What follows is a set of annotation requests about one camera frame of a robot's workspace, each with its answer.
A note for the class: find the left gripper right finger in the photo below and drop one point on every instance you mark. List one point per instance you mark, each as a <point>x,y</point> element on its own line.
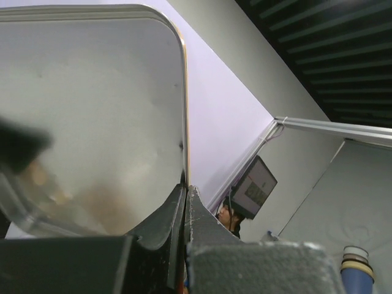
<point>219,262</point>

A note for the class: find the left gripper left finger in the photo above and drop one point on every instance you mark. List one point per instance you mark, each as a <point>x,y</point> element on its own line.
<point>148,259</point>

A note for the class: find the silver tin lid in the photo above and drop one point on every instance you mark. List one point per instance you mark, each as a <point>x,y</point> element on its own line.
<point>99,94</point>

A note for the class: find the person with dark hair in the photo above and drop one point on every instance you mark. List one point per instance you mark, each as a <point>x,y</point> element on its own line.
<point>229,217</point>

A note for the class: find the wall mounted monitor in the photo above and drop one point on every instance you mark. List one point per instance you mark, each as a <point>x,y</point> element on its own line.
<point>252,189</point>

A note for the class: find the aluminium rail frame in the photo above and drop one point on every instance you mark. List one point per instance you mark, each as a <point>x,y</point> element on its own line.
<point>297,151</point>

